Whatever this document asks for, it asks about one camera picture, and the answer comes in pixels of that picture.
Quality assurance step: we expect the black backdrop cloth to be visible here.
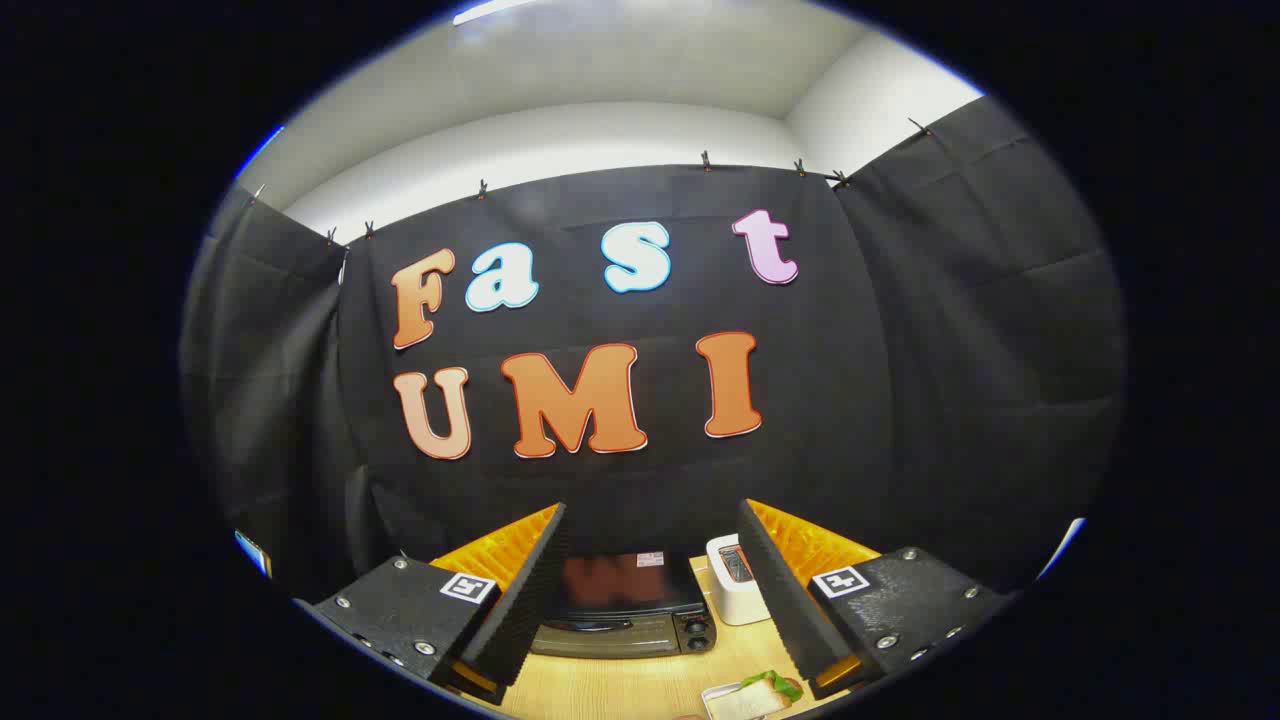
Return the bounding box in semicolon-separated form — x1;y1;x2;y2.
180;95;1129;601

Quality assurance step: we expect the bread slice with lettuce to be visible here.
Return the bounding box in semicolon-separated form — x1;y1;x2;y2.
738;669;805;707

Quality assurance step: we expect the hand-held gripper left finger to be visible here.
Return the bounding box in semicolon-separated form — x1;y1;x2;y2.
293;502;569;706

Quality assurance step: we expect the ceiling light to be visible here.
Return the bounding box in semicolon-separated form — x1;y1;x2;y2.
452;0;541;27

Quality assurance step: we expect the black toaster oven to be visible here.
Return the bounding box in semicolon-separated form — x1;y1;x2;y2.
530;550;719;659

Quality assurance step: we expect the white plastic tray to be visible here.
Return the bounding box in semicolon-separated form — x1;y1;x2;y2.
700;680;796;720

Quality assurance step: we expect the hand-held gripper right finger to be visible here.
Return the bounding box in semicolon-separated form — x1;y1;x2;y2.
738;498;1021;701

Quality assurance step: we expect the white slot toaster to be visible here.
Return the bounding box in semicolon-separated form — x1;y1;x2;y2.
705;533;773;627

